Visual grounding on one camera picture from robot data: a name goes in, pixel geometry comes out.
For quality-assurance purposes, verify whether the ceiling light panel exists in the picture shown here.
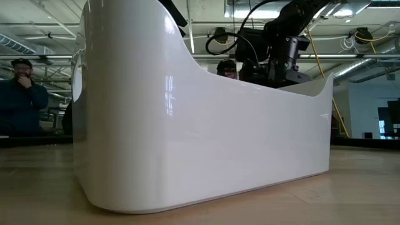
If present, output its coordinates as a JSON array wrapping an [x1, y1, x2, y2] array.
[[224, 9, 281, 19]]

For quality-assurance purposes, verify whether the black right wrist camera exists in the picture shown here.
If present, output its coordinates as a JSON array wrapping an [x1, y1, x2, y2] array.
[[234, 27, 270, 63]]

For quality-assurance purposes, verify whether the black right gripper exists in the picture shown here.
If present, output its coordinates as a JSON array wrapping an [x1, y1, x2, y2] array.
[[239, 36, 312, 89]]

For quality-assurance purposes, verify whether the black monitor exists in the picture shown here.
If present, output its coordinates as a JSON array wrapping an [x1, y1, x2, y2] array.
[[387, 99, 400, 125]]

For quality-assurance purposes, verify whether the person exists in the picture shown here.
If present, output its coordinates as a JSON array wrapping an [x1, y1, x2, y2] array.
[[216, 58, 239, 81], [0, 58, 50, 138]]

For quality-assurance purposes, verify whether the silver ventilation duct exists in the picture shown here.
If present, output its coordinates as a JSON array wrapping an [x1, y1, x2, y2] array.
[[332, 43, 400, 83]]

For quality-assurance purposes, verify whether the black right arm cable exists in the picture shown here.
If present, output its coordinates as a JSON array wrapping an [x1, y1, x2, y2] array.
[[204, 0, 273, 67]]

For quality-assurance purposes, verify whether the white plastic basket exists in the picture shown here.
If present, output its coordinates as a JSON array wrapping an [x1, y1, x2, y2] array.
[[71, 0, 334, 215]]

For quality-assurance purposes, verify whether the yellow cable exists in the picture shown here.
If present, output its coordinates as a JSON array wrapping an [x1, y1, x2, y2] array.
[[307, 27, 351, 138]]

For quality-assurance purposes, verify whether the black ceiling cable reel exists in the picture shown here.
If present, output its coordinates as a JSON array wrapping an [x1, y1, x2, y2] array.
[[214, 27, 229, 45], [354, 27, 374, 45]]

